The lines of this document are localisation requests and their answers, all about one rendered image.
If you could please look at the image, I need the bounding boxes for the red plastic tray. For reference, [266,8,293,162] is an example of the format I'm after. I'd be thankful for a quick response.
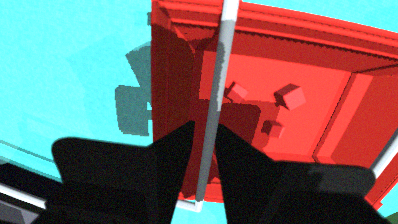
[150,0,398,200]

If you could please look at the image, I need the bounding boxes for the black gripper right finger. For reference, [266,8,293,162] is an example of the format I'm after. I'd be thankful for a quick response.
[215,124,377,224]

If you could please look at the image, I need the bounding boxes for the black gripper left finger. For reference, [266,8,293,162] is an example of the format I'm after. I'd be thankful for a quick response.
[50,120,195,224]

